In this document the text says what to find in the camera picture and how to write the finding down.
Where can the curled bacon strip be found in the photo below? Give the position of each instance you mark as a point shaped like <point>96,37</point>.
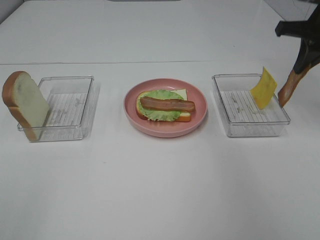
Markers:
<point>167,104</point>

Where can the clear right ingredient tray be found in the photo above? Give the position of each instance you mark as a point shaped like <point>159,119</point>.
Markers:
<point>240,116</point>

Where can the yellow cheese slice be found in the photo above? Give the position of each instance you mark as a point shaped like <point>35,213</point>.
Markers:
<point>263,91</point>

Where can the leaning bread slice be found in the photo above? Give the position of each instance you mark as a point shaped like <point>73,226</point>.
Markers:
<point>25,102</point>

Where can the clear left bread tray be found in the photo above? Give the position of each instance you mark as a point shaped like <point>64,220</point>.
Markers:
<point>72,104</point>

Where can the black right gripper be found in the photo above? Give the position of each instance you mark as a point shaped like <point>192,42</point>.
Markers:
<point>309,32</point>

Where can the pink round plate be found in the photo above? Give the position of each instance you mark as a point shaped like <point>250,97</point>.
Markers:
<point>165,129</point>

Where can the long bacon strip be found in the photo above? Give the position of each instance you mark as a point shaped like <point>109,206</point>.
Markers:
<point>290,85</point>

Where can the green lettuce leaf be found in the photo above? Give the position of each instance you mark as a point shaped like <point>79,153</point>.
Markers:
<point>162,112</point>

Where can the white bread slice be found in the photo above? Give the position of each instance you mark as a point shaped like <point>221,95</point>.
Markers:
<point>183,116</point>

